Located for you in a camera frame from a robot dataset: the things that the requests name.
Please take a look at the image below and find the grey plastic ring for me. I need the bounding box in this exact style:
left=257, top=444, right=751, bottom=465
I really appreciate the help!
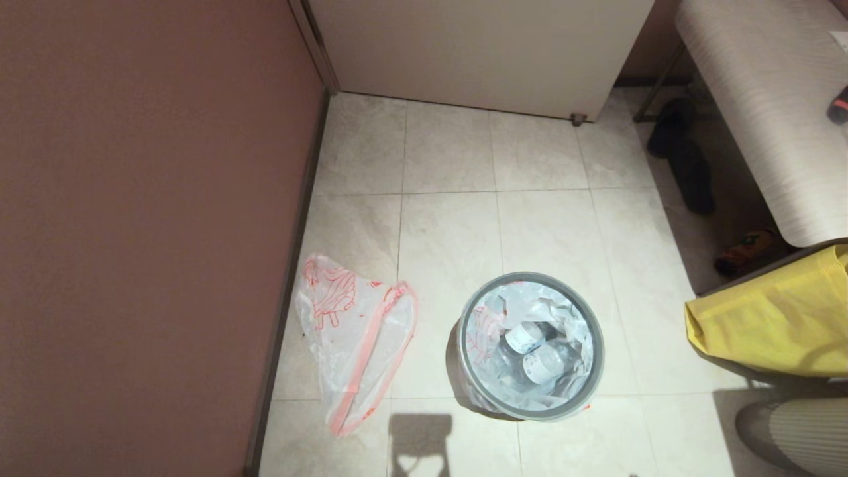
left=457, top=270, right=606, bottom=423

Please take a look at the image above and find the black trash bin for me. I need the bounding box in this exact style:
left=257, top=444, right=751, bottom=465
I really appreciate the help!
left=452, top=270, right=606, bottom=423

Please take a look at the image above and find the white garbage bag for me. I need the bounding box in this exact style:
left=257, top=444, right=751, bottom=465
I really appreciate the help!
left=462, top=280, right=595, bottom=415

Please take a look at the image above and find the white liner bag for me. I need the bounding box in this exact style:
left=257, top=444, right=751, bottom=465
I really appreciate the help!
left=295, top=254, right=419, bottom=438

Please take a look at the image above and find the yellow fabric bag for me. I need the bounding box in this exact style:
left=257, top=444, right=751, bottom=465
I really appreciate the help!
left=684, top=244, right=848, bottom=378

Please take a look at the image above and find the white cabinet panel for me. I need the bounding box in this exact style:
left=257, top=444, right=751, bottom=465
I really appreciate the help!
left=290, top=0, right=657, bottom=125

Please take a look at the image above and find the black slipper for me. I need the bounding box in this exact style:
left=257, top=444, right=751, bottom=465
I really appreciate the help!
left=646, top=98, right=696, bottom=160
left=666, top=139, right=716, bottom=216

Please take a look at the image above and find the metal bench leg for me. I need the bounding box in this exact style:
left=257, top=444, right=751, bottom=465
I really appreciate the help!
left=633, top=40, right=686, bottom=123

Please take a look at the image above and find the orange brown shoe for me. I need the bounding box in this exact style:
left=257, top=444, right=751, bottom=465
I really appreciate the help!
left=714, top=229, right=786, bottom=278

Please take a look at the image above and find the beige wood-grain bench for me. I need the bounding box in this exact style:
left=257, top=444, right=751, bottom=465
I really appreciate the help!
left=676, top=0, right=848, bottom=249

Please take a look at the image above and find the red black object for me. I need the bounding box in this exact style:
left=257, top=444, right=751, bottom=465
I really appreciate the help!
left=827, top=86, right=848, bottom=127

